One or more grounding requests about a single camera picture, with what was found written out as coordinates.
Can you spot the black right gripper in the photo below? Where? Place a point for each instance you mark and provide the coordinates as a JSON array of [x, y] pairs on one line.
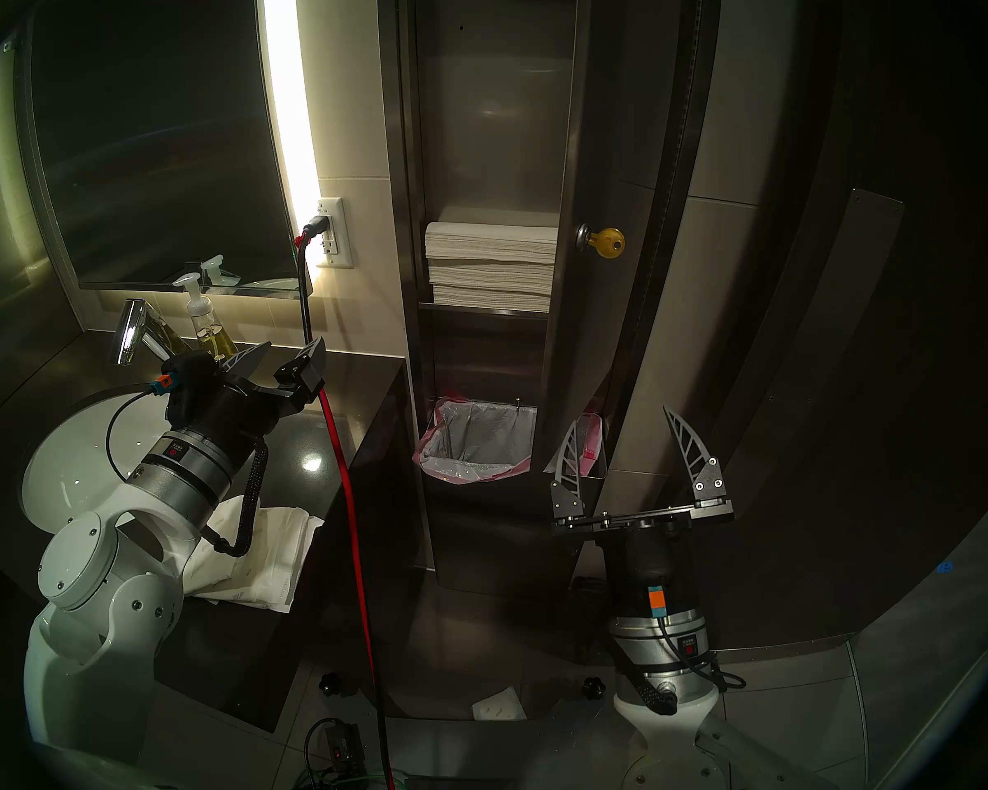
[[650, 566]]

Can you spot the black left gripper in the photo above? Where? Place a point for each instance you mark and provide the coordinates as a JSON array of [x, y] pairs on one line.
[[214, 401]]

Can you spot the stainless steel dispenser door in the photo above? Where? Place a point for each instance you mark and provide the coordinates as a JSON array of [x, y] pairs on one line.
[[584, 138]]

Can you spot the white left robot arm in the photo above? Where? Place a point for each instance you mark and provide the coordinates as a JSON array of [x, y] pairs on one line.
[[90, 566]]

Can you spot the white paper towel stack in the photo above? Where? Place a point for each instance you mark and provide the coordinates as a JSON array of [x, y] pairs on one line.
[[490, 262]]

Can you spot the stainless steel dispenser cabinet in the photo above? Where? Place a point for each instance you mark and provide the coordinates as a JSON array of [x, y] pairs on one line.
[[494, 122]]

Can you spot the clear soap pump bottle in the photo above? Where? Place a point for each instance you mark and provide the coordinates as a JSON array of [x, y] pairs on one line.
[[207, 319]]

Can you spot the chrome faucet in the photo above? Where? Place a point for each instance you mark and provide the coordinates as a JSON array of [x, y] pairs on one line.
[[132, 327]]

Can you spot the trash bin with liner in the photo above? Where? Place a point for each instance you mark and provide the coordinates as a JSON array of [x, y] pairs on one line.
[[477, 443]]

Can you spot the folded white paper towels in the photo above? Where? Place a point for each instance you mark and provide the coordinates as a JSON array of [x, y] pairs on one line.
[[272, 550]]

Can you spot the black star knob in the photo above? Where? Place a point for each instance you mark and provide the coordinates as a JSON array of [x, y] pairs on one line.
[[332, 683], [594, 688]]

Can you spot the white sink basin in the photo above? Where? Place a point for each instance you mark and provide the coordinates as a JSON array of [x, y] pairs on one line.
[[66, 467]]

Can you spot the white paper scrap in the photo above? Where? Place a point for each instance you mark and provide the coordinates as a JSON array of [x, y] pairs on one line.
[[500, 706]]

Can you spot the bright LED light strip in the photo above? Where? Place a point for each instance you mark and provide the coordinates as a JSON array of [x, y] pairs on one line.
[[288, 97]]

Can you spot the black electronics box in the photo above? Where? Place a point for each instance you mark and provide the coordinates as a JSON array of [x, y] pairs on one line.
[[342, 747]]

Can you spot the white wall outlet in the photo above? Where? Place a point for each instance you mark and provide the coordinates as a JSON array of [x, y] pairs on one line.
[[339, 249]]

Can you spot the wall mirror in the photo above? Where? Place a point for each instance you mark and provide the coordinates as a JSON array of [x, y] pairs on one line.
[[156, 138]]

